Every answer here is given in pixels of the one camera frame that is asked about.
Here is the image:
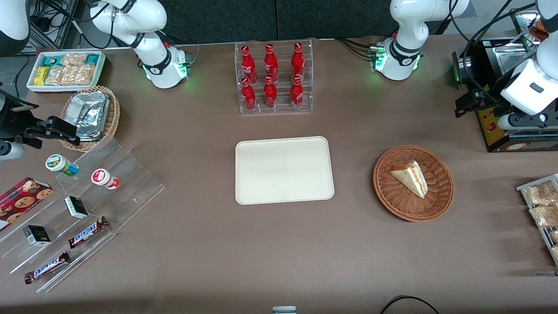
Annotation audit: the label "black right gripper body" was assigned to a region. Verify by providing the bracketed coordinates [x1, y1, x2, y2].
[0, 89, 40, 142]

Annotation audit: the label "triangular sandwich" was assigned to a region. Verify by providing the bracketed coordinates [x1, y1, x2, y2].
[389, 160, 429, 199]

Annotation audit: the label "light tan wicker basket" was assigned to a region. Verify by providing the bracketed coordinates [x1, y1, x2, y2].
[60, 85, 121, 153]

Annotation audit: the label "brown round wicker basket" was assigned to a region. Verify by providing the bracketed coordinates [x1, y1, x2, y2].
[373, 145, 455, 223]

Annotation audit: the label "cream plastic serving tray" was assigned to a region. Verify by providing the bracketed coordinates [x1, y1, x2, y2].
[235, 136, 335, 205]

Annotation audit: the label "silver foil packet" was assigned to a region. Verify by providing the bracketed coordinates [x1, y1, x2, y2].
[65, 91, 110, 137]
[75, 129, 108, 142]

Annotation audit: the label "green lid yogurt cup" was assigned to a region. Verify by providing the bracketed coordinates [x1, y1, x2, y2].
[45, 154, 80, 177]

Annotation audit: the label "stainless steel warmer pan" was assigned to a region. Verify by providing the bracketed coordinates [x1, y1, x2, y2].
[485, 43, 539, 88]

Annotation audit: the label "white rectangular snack bin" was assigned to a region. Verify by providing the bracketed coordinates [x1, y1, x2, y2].
[26, 51, 107, 94]

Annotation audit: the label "black food warmer machine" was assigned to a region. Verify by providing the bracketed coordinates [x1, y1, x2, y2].
[452, 9, 558, 154]

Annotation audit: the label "clear rice cracker bag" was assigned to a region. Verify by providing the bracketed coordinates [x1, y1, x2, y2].
[45, 65, 95, 86]
[61, 53, 88, 67]

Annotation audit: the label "red lid yogurt cup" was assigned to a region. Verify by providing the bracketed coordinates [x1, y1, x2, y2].
[91, 168, 121, 191]

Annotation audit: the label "red plaid cookie box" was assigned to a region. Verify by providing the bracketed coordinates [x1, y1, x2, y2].
[0, 177, 54, 232]

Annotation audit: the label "small black carton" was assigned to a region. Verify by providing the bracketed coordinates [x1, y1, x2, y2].
[23, 225, 52, 247]
[64, 196, 89, 220]

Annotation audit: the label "clear acrylic stepped stand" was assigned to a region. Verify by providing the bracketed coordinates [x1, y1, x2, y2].
[0, 183, 117, 294]
[55, 137, 166, 232]

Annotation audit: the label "Snickers chocolate bar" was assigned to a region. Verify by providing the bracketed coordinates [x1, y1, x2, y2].
[68, 216, 110, 249]
[24, 251, 71, 285]

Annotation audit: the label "red cola bottle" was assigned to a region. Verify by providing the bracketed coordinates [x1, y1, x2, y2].
[264, 44, 279, 82]
[263, 76, 278, 109]
[289, 75, 304, 110]
[241, 45, 256, 82]
[291, 42, 305, 81]
[241, 78, 257, 111]

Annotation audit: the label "clear acrylic bottle rack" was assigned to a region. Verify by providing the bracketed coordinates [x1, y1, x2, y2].
[235, 39, 314, 115]

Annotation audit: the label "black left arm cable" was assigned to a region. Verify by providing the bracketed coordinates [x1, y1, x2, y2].
[448, 0, 538, 103]

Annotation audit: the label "black background cables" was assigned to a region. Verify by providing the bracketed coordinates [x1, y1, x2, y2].
[29, 0, 115, 49]

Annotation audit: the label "aluminium frame profile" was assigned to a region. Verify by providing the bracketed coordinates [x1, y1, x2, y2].
[26, 0, 82, 49]

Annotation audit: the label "black arm base cables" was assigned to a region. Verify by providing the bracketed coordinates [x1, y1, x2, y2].
[334, 37, 381, 60]

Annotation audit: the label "black cable loop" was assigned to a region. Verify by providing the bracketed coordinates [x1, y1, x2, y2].
[378, 295, 442, 314]

